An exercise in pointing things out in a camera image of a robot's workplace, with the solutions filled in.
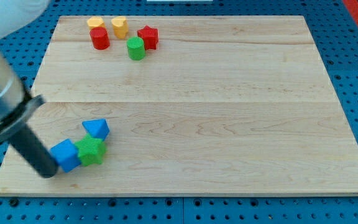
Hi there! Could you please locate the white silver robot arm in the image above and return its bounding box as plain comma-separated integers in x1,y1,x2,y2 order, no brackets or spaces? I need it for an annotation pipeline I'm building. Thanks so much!
0,0,50,143

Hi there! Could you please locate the red star block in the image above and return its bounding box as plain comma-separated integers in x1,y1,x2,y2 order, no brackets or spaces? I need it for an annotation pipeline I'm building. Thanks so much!
137,26,159,50

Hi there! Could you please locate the blue cube block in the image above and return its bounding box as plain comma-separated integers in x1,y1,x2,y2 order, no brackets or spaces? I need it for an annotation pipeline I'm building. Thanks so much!
50,139,81,173

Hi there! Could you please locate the green cylinder block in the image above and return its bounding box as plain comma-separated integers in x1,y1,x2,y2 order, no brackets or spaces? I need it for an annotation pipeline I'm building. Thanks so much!
126,37,145,60

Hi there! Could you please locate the light wooden board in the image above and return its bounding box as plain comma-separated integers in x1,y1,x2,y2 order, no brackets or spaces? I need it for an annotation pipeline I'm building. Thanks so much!
0,16,358,197

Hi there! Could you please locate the yellow heart block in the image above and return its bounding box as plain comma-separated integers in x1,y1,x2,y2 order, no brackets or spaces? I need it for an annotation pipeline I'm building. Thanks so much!
111,16,129,39

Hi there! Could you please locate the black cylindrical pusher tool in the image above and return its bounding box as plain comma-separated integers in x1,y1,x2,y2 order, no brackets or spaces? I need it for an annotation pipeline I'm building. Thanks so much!
9,124,58,178

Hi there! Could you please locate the green star block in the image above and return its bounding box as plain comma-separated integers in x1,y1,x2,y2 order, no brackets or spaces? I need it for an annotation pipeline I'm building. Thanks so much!
74,134,106,166

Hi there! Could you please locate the blue triangular prism block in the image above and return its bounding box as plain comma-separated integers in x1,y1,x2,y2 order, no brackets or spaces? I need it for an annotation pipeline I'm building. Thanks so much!
82,119,110,141

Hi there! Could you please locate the red cylinder block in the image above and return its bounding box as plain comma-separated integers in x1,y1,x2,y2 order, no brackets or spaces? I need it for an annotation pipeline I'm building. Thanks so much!
89,27,110,50

